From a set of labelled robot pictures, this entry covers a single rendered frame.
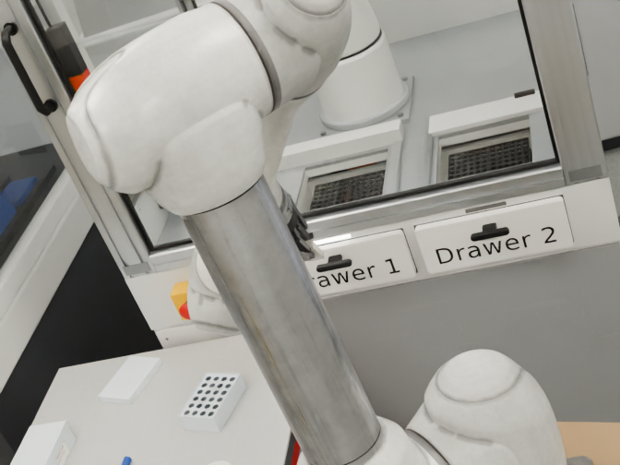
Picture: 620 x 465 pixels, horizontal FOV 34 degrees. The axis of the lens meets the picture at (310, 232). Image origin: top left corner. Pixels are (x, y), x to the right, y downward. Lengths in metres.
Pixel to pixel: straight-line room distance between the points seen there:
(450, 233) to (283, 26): 1.05
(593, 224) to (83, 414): 1.12
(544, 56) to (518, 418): 0.76
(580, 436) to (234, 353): 0.85
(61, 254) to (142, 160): 1.68
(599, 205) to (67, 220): 1.39
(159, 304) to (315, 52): 1.26
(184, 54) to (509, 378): 0.59
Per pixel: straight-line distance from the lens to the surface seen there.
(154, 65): 1.01
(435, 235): 2.01
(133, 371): 2.24
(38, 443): 2.14
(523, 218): 1.99
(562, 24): 1.83
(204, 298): 1.53
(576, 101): 1.89
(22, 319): 2.48
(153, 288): 2.22
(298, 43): 1.04
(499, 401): 1.30
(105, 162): 1.01
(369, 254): 2.04
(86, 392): 2.29
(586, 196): 1.99
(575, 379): 2.27
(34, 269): 2.56
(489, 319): 2.16
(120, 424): 2.15
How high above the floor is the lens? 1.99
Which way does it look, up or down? 30 degrees down
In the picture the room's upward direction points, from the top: 22 degrees counter-clockwise
